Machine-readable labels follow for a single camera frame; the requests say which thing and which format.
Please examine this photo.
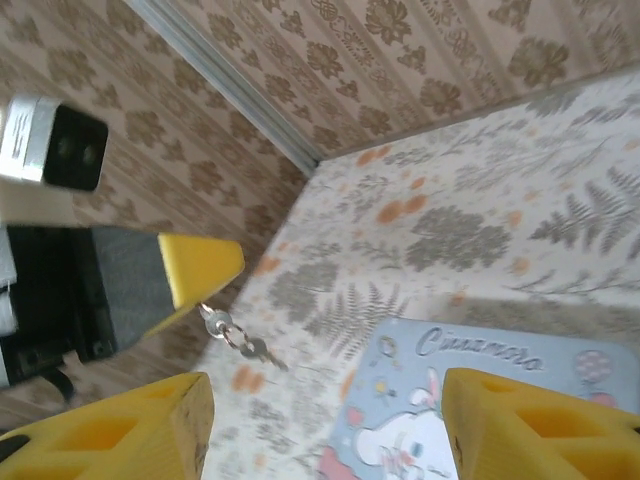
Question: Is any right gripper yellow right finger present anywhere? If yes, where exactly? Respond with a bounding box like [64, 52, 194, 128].
[443, 366, 640, 480]

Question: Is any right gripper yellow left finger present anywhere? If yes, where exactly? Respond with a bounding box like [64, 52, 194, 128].
[0, 371, 217, 480]

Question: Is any small silver key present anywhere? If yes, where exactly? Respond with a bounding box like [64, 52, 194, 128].
[239, 336, 291, 373]
[198, 302, 233, 343]

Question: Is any metal key ring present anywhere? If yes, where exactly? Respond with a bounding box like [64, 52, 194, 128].
[219, 322, 252, 352]

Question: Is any blue cartoon tin box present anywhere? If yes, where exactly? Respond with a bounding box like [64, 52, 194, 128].
[318, 316, 640, 480]

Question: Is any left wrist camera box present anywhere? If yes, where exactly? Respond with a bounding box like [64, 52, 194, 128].
[0, 96, 110, 227]

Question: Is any aluminium corner post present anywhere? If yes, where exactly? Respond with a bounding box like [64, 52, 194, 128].
[123, 0, 322, 174]

